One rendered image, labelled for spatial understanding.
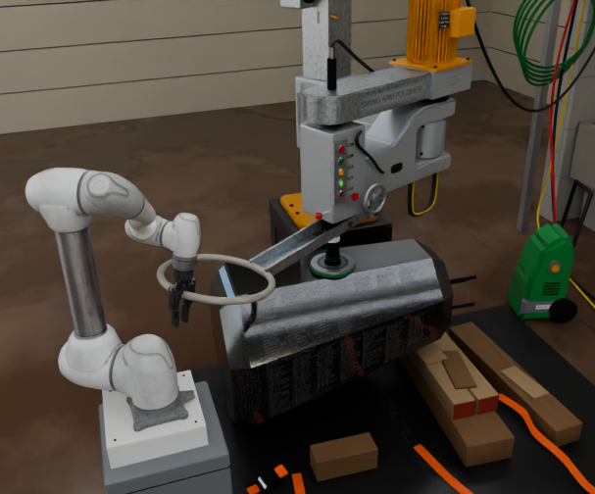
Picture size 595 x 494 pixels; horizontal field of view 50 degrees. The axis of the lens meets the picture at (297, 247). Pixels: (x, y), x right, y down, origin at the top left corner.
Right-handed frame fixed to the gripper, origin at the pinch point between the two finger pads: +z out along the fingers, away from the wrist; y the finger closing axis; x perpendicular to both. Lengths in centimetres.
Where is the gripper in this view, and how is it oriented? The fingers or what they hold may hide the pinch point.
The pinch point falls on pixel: (179, 316)
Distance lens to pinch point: 255.3
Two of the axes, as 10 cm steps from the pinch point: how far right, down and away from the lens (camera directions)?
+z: -1.3, 9.3, 3.3
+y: 5.4, -2.2, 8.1
